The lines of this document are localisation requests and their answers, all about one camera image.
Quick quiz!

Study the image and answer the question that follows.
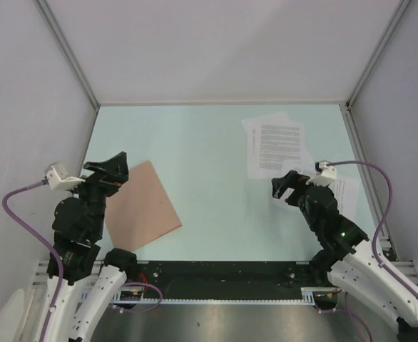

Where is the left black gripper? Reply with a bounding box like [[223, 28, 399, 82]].
[[64, 151, 129, 236]]

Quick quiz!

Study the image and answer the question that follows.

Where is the printed paper sheet top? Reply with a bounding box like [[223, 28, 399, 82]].
[[243, 119, 308, 179]]

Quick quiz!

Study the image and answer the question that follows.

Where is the printed paper sheet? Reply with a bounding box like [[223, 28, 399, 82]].
[[282, 162, 360, 220], [243, 119, 308, 179]]

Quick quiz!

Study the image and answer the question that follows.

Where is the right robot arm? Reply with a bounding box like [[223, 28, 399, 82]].
[[271, 170, 418, 341]]

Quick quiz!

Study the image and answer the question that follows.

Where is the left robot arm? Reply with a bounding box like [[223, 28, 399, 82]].
[[2, 152, 138, 341]]

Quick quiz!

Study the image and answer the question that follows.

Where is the printed paper sheet under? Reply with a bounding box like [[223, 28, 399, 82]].
[[241, 112, 313, 170]]

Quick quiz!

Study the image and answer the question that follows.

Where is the aluminium rail right side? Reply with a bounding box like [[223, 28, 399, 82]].
[[340, 103, 398, 261]]

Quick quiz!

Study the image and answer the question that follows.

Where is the aluminium frame post right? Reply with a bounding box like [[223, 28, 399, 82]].
[[346, 0, 412, 108]]

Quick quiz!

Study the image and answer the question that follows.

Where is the aluminium frame post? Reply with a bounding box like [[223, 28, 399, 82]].
[[346, 0, 412, 108], [34, 0, 100, 110]]

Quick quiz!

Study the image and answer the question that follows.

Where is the white cable duct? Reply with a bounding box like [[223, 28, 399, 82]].
[[80, 286, 342, 306]]

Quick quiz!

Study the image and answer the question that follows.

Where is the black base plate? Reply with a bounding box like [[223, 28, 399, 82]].
[[98, 259, 338, 300]]

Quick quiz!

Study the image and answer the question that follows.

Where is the aluminium frame post left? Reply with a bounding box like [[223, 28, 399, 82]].
[[34, 0, 100, 110]]

